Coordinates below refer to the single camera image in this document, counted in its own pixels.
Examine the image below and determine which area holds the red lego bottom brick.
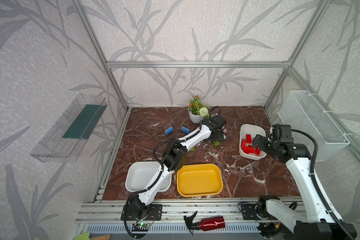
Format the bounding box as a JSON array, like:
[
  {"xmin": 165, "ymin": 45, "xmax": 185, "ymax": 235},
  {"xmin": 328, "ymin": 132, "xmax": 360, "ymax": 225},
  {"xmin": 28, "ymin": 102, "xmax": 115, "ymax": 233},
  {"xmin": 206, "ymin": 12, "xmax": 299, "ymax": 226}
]
[{"xmin": 254, "ymin": 148, "xmax": 261, "ymax": 156}]

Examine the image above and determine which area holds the red lego cluster brick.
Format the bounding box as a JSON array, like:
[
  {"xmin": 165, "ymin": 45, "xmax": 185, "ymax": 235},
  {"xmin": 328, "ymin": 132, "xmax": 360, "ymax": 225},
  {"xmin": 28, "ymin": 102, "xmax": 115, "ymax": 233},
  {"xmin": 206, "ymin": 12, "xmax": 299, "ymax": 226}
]
[{"xmin": 241, "ymin": 139, "xmax": 246, "ymax": 150}]

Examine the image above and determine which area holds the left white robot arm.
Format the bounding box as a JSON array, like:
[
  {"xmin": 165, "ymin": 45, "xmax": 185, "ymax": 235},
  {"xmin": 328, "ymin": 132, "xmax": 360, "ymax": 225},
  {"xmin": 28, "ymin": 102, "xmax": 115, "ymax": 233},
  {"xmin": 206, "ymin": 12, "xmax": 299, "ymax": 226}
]
[{"xmin": 121, "ymin": 115, "xmax": 227, "ymax": 222}]

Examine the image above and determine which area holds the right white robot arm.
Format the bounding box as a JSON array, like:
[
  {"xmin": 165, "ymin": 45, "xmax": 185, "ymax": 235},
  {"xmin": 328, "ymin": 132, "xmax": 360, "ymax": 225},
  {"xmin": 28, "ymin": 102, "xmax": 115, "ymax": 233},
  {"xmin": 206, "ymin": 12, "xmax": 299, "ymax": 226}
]
[{"xmin": 252, "ymin": 124, "xmax": 357, "ymax": 240}]

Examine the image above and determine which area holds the potted flower plant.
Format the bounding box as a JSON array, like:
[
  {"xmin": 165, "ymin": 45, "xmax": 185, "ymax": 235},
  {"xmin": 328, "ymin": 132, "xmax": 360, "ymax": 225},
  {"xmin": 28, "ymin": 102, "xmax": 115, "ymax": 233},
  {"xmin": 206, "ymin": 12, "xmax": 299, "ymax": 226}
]
[{"xmin": 188, "ymin": 95, "xmax": 211, "ymax": 124}]

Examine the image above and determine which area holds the right white tray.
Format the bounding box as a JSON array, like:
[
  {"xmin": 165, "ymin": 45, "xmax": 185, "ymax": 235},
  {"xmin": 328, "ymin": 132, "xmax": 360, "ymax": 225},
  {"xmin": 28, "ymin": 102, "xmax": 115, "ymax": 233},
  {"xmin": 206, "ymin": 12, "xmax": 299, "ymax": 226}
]
[{"xmin": 239, "ymin": 124, "xmax": 267, "ymax": 161}]

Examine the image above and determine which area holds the white tray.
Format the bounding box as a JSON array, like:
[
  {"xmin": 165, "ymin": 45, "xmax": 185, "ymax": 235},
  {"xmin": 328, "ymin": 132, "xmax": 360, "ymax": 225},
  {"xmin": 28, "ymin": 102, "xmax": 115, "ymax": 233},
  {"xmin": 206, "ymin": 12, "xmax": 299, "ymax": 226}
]
[
  {"xmin": 239, "ymin": 124, "xmax": 267, "ymax": 161},
  {"xmin": 125, "ymin": 162, "xmax": 161, "ymax": 193}
]

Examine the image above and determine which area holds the blue lego middle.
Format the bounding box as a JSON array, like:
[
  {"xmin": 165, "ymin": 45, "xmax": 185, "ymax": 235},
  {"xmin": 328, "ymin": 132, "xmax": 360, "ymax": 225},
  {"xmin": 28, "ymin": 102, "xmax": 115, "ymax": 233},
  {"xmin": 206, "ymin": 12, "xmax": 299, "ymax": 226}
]
[{"xmin": 181, "ymin": 127, "xmax": 191, "ymax": 135}]

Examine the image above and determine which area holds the blue lego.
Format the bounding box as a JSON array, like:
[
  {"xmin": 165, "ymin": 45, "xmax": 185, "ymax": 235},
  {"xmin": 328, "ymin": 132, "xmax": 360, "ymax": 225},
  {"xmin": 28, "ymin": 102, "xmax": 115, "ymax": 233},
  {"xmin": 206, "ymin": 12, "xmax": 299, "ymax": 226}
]
[
  {"xmin": 165, "ymin": 127, "xmax": 174, "ymax": 136},
  {"xmin": 181, "ymin": 127, "xmax": 191, "ymax": 135}
]

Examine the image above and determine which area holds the blue lego far left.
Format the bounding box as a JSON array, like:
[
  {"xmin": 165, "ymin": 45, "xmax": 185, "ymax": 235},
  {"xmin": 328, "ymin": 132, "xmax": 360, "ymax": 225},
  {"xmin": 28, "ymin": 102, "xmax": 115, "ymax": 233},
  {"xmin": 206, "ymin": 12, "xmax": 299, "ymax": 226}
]
[{"xmin": 165, "ymin": 127, "xmax": 174, "ymax": 136}]

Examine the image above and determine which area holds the yellow tray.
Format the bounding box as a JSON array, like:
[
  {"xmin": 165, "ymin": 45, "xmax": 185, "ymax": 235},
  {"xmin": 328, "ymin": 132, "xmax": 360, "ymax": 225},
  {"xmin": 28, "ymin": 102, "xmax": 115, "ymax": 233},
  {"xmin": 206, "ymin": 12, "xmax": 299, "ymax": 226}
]
[{"xmin": 177, "ymin": 164, "xmax": 223, "ymax": 198}]

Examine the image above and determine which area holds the left white tray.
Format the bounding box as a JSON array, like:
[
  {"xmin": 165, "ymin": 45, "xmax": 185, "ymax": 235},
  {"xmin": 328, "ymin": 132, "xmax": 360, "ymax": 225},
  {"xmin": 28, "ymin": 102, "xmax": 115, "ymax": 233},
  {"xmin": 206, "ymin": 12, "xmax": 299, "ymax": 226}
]
[{"xmin": 125, "ymin": 162, "xmax": 161, "ymax": 193}]

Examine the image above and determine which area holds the red spray bottle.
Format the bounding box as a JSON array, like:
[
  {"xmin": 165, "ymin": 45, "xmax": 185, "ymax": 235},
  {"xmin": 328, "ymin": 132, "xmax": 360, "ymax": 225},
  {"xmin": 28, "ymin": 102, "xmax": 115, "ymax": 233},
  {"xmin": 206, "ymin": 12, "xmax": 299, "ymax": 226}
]
[{"xmin": 184, "ymin": 211, "xmax": 226, "ymax": 235}]

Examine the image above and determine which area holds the green circuit board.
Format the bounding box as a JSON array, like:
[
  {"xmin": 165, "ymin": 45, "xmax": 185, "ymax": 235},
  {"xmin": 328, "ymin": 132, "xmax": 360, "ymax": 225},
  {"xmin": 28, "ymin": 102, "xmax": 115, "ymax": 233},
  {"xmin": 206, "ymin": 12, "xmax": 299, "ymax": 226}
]
[{"xmin": 132, "ymin": 222, "xmax": 154, "ymax": 232}]

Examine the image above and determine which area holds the white wire basket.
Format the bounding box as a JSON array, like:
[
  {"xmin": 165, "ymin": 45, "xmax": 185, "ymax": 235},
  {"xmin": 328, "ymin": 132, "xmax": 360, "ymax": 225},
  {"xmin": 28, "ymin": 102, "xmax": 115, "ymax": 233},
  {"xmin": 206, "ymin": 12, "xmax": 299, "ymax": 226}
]
[{"xmin": 278, "ymin": 90, "xmax": 350, "ymax": 162}]

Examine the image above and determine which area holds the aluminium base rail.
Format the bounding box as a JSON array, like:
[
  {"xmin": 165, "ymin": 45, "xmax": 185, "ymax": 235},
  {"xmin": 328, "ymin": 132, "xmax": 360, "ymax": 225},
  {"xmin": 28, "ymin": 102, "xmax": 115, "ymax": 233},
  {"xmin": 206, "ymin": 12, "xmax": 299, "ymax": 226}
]
[{"xmin": 74, "ymin": 199, "xmax": 326, "ymax": 224}]

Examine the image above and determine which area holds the clear wall shelf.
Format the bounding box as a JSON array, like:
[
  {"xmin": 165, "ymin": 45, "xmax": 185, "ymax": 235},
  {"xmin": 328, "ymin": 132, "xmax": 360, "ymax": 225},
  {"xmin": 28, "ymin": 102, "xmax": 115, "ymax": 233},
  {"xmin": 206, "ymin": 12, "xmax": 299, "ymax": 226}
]
[{"xmin": 30, "ymin": 94, "xmax": 108, "ymax": 163}]

